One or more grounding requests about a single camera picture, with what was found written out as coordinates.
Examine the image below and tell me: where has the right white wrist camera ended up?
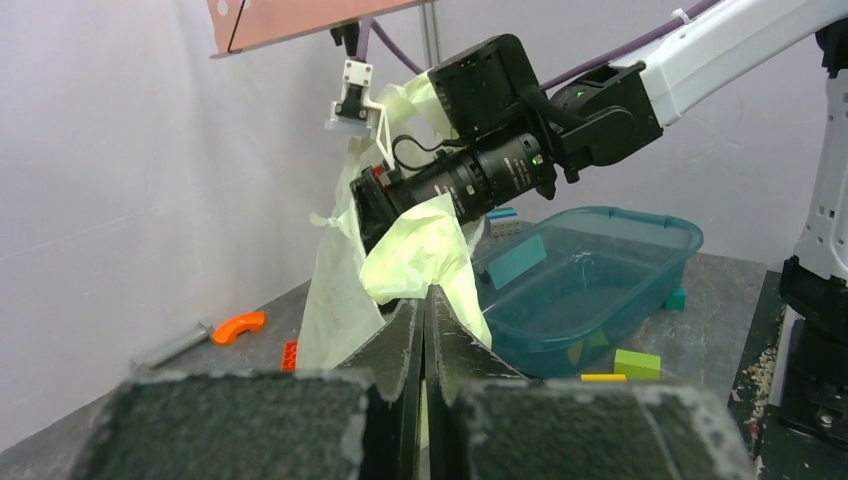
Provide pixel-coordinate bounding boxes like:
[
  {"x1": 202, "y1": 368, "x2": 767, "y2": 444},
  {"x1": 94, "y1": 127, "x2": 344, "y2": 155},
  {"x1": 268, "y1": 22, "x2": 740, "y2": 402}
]
[{"x1": 325, "y1": 59, "x2": 396, "y2": 171}]

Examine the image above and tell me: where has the teal plastic tub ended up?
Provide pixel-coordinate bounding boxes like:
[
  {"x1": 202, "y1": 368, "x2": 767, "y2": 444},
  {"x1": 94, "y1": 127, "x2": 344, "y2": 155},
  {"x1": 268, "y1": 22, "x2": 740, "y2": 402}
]
[{"x1": 473, "y1": 206, "x2": 704, "y2": 378}]

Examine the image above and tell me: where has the orange curved block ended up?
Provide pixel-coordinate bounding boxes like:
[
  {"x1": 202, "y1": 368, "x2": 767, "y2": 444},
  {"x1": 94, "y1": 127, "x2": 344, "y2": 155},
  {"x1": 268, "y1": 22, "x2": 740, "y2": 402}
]
[{"x1": 211, "y1": 311, "x2": 266, "y2": 346}]

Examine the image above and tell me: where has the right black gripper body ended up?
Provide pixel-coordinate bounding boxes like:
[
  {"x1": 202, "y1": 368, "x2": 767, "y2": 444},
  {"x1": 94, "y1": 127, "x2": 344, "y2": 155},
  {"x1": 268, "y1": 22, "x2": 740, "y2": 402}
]
[{"x1": 350, "y1": 132, "x2": 556, "y2": 252}]

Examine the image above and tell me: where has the yellow wooden block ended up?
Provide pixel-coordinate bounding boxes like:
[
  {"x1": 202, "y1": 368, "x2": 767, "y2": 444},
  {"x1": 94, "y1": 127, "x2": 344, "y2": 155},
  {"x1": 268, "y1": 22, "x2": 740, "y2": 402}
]
[{"x1": 580, "y1": 373, "x2": 628, "y2": 382}]

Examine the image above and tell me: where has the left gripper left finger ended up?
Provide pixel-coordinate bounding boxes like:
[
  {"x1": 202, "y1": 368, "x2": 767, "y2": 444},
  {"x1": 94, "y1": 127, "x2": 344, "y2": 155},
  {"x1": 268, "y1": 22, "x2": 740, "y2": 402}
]
[{"x1": 71, "y1": 300, "x2": 424, "y2": 479}]

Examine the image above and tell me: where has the grey blue green brick stack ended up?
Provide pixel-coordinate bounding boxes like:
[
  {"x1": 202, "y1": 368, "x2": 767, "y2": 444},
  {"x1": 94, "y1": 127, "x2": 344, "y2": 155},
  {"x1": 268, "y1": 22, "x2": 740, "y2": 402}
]
[{"x1": 485, "y1": 207, "x2": 522, "y2": 237}]

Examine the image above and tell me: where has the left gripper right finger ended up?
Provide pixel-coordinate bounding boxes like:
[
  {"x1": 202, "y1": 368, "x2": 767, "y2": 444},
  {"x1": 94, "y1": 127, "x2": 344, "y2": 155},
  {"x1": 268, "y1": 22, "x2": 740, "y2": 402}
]
[{"x1": 423, "y1": 287, "x2": 756, "y2": 479}]

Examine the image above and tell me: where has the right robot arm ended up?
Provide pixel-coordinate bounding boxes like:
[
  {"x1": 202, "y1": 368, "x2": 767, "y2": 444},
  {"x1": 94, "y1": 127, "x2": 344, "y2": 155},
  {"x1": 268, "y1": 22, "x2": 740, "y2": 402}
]
[{"x1": 351, "y1": 1, "x2": 847, "y2": 446}]

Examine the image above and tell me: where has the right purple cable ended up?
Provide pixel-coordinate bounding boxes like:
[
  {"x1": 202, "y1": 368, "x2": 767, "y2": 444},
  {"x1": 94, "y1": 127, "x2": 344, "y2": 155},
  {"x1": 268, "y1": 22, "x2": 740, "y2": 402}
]
[{"x1": 356, "y1": 0, "x2": 720, "y2": 91}]

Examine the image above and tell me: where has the teal small block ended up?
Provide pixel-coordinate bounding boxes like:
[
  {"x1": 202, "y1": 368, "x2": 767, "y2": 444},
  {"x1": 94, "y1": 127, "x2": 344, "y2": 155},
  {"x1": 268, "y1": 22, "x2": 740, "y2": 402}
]
[{"x1": 663, "y1": 287, "x2": 687, "y2": 311}]

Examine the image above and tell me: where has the green avocado plastic bag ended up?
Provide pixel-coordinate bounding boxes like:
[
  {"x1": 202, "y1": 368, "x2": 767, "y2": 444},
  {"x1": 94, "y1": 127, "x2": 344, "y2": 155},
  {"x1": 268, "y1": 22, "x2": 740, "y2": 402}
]
[{"x1": 295, "y1": 70, "x2": 494, "y2": 372}]

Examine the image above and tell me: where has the green wooden block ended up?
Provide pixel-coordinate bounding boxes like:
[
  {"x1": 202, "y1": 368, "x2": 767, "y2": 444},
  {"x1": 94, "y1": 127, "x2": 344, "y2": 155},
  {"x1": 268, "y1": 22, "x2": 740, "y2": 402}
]
[{"x1": 613, "y1": 349, "x2": 662, "y2": 380}]

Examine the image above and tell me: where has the grey metal handle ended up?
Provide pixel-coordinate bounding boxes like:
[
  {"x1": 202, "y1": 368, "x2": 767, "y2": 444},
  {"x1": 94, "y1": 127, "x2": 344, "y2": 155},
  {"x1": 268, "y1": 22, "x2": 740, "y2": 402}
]
[{"x1": 130, "y1": 322, "x2": 214, "y2": 371}]

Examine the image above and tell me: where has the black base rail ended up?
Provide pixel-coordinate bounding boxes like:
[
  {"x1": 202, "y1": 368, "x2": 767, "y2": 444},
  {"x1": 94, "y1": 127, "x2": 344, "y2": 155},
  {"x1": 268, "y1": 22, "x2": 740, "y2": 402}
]
[{"x1": 728, "y1": 271, "x2": 847, "y2": 479}]

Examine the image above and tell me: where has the pink perforated panel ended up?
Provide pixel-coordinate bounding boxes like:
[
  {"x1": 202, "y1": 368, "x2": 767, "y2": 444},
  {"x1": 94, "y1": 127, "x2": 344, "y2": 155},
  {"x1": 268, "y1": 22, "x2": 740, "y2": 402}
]
[{"x1": 206, "y1": 0, "x2": 421, "y2": 57}]

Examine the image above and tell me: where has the red lego brick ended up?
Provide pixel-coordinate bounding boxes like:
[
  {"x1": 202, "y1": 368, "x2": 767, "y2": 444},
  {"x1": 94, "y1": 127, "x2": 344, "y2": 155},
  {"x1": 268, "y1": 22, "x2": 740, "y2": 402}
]
[{"x1": 280, "y1": 340, "x2": 298, "y2": 372}]

